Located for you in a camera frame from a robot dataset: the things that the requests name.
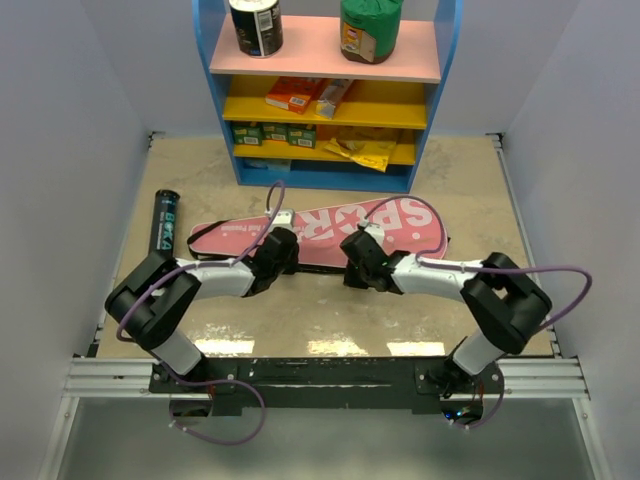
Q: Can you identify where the teal tissue pack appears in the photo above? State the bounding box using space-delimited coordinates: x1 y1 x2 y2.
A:
243 158 291 172

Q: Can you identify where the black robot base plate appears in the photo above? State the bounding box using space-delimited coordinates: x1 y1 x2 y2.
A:
149 357 504 420

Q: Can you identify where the green box right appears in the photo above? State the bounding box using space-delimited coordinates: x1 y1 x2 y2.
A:
287 124 317 149

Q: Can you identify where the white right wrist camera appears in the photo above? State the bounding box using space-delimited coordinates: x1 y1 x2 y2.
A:
358 220 385 247

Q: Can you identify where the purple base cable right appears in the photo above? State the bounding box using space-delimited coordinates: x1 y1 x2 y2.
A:
447 369 506 430

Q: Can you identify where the orange box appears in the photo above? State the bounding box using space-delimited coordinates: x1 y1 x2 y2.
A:
265 76 324 114

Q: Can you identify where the green box left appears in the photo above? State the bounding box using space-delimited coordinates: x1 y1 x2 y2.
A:
231 121 264 146

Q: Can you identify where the black white can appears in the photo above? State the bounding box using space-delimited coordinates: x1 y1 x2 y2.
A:
229 0 284 58

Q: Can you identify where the black shuttlecock tube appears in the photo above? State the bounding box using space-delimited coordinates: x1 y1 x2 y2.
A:
148 189 180 255

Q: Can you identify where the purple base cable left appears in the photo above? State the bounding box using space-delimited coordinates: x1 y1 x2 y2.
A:
168 377 269 446

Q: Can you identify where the pink sport racket bag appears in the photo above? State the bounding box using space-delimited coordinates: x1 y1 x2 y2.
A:
187 197 448 273

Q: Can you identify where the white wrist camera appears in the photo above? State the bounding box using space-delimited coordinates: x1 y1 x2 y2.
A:
358 220 385 247
266 208 295 232

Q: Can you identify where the green box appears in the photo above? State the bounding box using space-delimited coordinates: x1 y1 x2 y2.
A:
231 121 264 146
261 122 288 142
287 124 317 149

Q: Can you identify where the brown snack packet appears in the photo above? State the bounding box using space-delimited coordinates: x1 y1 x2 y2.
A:
315 79 354 119

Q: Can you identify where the yellow snack bag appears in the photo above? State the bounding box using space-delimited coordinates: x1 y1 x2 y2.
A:
323 138 397 172

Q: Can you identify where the green box middle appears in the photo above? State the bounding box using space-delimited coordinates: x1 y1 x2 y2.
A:
261 122 288 142

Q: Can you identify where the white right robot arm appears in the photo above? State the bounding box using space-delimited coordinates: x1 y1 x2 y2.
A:
340 227 552 394

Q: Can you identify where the green wrapped jar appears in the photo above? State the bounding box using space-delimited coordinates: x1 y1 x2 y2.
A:
340 0 403 64

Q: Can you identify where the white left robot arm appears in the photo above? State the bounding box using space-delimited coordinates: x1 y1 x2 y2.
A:
104 227 299 392

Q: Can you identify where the blue shelf unit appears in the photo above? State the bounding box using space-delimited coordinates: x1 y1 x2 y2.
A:
192 1 463 193

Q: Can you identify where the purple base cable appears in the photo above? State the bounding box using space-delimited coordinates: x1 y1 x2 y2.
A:
447 369 506 430
168 377 269 446

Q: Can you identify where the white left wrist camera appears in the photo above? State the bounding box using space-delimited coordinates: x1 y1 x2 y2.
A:
266 208 295 232

